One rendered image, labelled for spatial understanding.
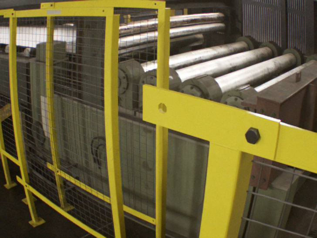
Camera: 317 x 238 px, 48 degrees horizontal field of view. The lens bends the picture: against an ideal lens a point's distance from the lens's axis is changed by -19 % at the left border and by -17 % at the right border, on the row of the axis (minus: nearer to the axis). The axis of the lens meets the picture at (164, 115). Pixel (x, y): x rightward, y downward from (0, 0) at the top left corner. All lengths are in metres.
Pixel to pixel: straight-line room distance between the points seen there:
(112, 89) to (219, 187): 1.49
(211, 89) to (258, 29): 9.78
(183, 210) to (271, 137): 2.67
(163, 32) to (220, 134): 1.76
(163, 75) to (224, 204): 1.78
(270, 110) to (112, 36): 0.97
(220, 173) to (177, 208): 2.62
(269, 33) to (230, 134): 11.82
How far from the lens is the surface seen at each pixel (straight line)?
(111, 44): 1.95
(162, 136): 2.43
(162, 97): 0.57
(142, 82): 3.03
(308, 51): 11.29
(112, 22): 1.93
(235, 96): 2.60
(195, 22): 4.34
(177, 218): 3.23
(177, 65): 3.62
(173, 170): 3.03
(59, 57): 3.95
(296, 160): 0.49
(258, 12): 12.41
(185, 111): 0.55
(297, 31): 11.91
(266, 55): 4.46
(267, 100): 2.32
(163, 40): 2.27
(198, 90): 2.74
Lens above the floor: 2.02
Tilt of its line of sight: 20 degrees down
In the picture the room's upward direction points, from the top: 1 degrees clockwise
